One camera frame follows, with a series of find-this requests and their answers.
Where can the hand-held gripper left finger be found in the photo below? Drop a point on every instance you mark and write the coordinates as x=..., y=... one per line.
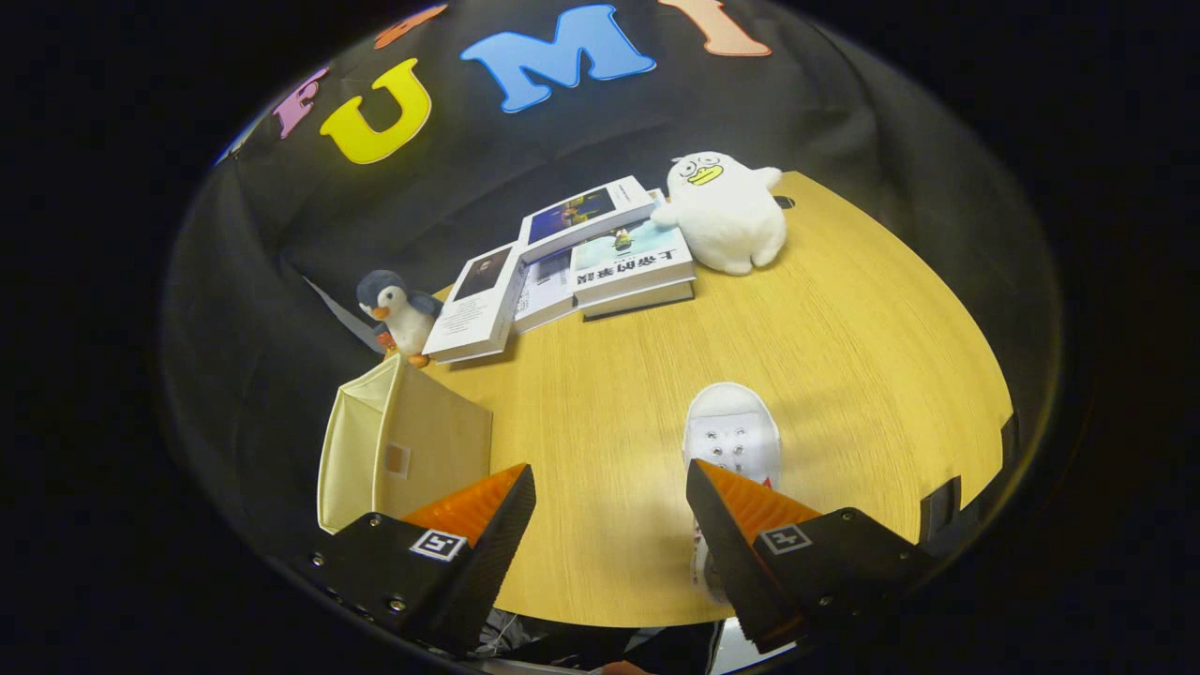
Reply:
x=492, y=562

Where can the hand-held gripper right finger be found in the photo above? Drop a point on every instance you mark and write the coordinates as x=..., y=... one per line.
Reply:
x=727, y=553

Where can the white canvas shoe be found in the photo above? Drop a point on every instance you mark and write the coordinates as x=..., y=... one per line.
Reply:
x=731, y=431

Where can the beige fabric storage box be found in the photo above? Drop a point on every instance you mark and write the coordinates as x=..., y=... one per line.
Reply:
x=422, y=450

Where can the white book with portrait cover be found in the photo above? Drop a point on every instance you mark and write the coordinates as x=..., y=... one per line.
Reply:
x=478, y=305

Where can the grey penguin plush toy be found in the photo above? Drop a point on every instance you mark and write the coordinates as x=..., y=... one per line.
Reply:
x=403, y=314

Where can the white book with text cover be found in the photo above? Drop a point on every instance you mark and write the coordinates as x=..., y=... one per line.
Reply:
x=544, y=291

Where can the book with pale blue cover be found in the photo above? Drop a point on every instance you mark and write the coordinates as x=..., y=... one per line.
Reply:
x=628, y=267

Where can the white duck plush toy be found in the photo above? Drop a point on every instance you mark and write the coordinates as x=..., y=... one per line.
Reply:
x=727, y=220

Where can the book with blue photo cover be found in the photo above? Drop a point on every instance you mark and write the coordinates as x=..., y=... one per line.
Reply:
x=581, y=214

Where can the black table edge bracket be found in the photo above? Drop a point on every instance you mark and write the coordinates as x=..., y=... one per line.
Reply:
x=940, y=509
x=1010, y=438

